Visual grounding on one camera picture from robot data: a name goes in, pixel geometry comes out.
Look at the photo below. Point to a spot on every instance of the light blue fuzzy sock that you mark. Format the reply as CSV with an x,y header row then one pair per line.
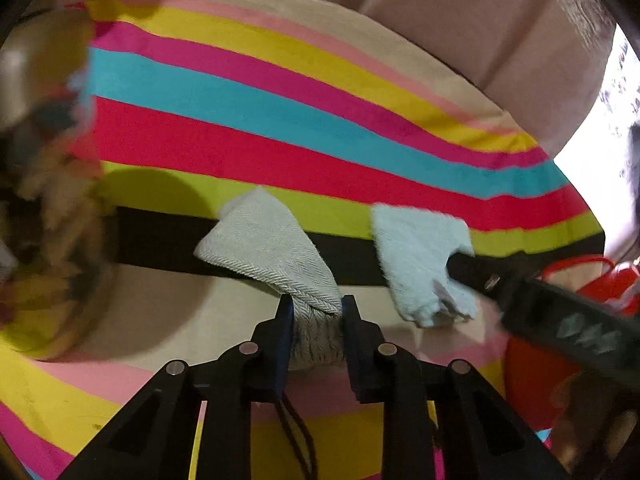
x,y
410,255

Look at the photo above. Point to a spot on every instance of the light green herringbone sock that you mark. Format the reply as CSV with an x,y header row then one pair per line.
x,y
260,245

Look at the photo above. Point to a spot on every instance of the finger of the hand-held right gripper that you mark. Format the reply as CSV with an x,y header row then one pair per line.
x,y
475,272

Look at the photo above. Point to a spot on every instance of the floral sheer window curtain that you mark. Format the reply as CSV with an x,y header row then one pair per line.
x,y
620,110

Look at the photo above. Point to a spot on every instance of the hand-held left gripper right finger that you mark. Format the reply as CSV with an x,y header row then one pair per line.
x,y
352,345

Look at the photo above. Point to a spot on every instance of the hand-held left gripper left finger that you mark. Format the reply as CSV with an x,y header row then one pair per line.
x,y
282,340

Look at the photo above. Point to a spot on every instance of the rainbow striped blanket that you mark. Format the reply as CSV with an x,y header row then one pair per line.
x,y
250,125

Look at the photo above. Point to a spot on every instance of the mauve curtain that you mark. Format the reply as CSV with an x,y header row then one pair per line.
x,y
450,20

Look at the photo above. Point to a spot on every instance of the clear jar with gold lid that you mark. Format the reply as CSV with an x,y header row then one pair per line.
x,y
50,210

